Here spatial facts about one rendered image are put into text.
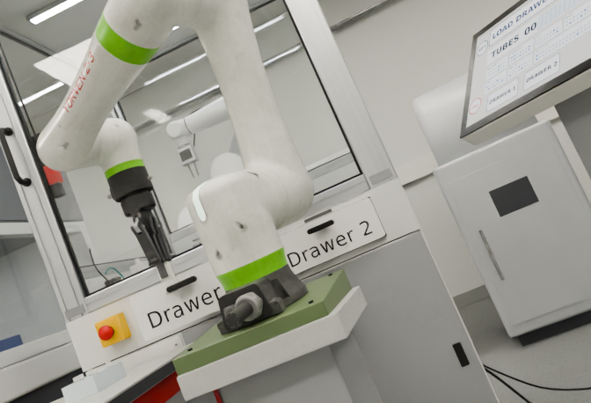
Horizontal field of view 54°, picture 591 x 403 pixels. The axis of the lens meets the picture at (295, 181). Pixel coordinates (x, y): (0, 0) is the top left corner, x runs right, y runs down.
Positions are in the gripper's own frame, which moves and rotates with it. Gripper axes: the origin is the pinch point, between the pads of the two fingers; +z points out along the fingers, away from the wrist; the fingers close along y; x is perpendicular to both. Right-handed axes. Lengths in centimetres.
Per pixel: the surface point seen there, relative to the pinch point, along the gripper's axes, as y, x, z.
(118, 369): -2.8, -20.5, 14.8
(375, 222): -25, 48, 7
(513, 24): -10, 96, -22
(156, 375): 8.3, -6.9, 18.4
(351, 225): -24.8, 41.8, 5.5
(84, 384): 6.9, -23.7, 14.5
